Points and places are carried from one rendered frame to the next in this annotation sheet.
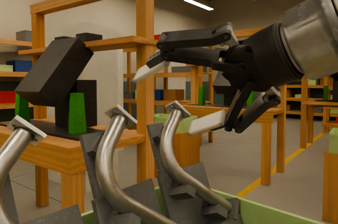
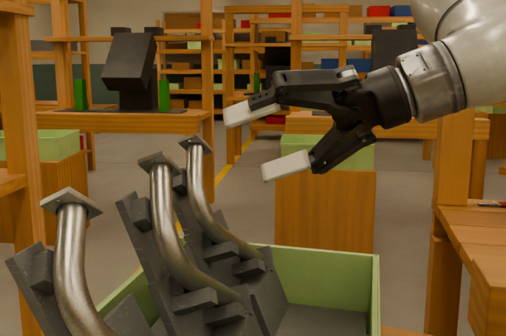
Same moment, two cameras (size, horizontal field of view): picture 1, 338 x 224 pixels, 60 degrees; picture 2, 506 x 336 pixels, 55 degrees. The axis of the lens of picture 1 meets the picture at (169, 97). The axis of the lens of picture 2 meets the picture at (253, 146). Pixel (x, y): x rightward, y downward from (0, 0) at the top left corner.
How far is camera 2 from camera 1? 0.33 m
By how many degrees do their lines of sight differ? 30
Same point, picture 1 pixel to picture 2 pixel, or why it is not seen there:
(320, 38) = (443, 92)
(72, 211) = (129, 304)
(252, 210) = (287, 256)
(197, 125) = (275, 169)
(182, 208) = (216, 271)
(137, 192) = not seen: hidden behind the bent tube
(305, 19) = (431, 72)
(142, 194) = not seen: hidden behind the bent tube
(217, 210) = (257, 265)
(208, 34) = (334, 78)
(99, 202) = (159, 285)
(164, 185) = (196, 247)
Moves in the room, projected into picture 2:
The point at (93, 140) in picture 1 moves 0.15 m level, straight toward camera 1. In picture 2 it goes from (135, 204) to (206, 232)
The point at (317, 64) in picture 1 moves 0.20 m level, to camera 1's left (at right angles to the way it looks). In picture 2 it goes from (435, 112) to (295, 123)
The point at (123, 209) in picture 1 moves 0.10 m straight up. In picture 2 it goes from (196, 285) to (195, 212)
